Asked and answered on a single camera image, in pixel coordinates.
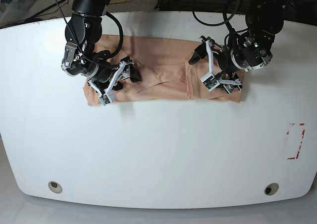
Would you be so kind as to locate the left table grommet hole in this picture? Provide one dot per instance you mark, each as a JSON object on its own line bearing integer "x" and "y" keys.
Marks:
{"x": 55, "y": 187}

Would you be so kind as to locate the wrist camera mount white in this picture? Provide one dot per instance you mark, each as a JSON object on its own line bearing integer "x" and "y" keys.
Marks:
{"x": 107, "y": 80}
{"x": 226, "y": 82}

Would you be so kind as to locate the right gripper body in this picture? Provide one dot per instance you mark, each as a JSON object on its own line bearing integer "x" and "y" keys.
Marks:
{"x": 83, "y": 60}

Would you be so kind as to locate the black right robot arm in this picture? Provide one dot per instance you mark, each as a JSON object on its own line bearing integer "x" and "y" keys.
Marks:
{"x": 82, "y": 32}

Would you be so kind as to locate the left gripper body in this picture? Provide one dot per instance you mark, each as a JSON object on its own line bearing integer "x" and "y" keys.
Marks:
{"x": 245, "y": 52}

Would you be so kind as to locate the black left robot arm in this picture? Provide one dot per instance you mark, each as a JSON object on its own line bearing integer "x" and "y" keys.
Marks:
{"x": 264, "y": 17}

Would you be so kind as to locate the red tape marking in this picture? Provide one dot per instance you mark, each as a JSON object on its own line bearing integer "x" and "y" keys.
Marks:
{"x": 293, "y": 141}

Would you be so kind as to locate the table grommet hole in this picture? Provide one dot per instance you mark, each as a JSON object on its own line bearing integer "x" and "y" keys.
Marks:
{"x": 55, "y": 187}
{"x": 271, "y": 189}

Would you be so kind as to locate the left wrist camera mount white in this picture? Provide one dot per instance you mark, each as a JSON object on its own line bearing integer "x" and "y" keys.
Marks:
{"x": 226, "y": 82}

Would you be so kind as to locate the peach T-shirt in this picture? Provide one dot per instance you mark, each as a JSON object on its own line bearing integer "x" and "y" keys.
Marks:
{"x": 166, "y": 74}

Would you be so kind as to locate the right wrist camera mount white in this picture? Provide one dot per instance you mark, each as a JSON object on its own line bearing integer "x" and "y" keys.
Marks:
{"x": 107, "y": 80}

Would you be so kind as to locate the right table grommet hole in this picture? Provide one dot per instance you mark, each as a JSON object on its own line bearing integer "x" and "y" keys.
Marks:
{"x": 271, "y": 189}

